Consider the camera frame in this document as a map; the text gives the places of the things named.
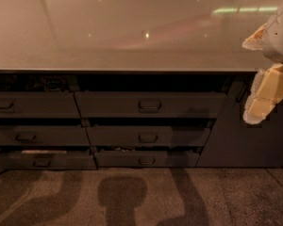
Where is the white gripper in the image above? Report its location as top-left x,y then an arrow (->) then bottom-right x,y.
242,2 -> 283,125

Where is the dark grey drawer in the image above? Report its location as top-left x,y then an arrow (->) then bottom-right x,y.
0,91 -> 79,119
0,151 -> 97,170
75,91 -> 226,118
87,126 -> 210,147
94,151 -> 200,168
0,126 -> 90,146

